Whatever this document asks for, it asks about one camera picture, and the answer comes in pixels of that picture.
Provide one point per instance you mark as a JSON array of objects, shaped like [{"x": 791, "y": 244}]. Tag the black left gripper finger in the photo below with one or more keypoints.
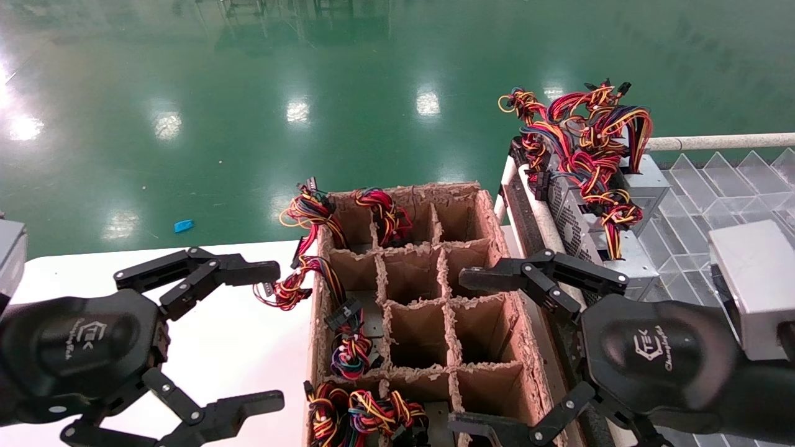
[
  {"x": 248, "y": 406},
  {"x": 248, "y": 272}
]

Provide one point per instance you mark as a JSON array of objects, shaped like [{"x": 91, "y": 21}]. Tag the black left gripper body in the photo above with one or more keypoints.
[{"x": 74, "y": 354}]

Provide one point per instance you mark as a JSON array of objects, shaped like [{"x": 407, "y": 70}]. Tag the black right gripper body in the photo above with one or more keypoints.
[{"x": 658, "y": 366}]

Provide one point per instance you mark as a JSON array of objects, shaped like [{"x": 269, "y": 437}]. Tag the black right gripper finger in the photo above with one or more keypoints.
[
  {"x": 497, "y": 431},
  {"x": 497, "y": 276}
]

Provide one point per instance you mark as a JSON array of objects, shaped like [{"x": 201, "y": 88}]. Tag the black rack board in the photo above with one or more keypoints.
[{"x": 528, "y": 217}]

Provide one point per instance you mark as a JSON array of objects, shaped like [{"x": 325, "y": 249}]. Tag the blue scrap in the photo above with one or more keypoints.
[{"x": 184, "y": 226}]

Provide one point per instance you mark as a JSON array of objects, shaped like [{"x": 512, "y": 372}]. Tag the cardboard box with dividers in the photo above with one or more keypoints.
[{"x": 422, "y": 323}]

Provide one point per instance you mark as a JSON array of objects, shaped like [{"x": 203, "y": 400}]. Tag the power supply held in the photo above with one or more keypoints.
[{"x": 758, "y": 285}]

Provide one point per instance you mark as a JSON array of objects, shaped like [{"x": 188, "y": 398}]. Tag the clear acrylic divider tray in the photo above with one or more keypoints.
[{"x": 714, "y": 198}]

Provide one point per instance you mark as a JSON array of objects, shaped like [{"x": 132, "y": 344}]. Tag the white pipe rack frame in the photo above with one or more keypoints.
[{"x": 714, "y": 143}]

